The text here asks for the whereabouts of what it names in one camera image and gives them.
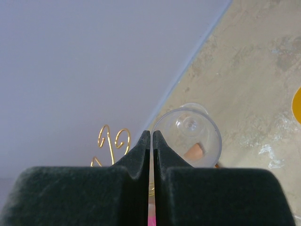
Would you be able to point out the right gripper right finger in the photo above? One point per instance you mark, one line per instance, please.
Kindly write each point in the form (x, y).
(188, 196)

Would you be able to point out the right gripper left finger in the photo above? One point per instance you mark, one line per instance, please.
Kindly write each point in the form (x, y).
(83, 196)

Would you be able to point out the clear wine glass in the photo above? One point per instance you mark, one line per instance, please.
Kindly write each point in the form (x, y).
(192, 134)

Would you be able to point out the yellow plastic wine glass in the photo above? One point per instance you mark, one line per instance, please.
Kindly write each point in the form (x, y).
(296, 105)

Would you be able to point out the pink plastic wine glass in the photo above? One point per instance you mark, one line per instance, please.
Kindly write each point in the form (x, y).
(152, 221)

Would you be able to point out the gold wire wine glass rack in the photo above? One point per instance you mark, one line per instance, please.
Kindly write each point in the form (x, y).
(118, 144)

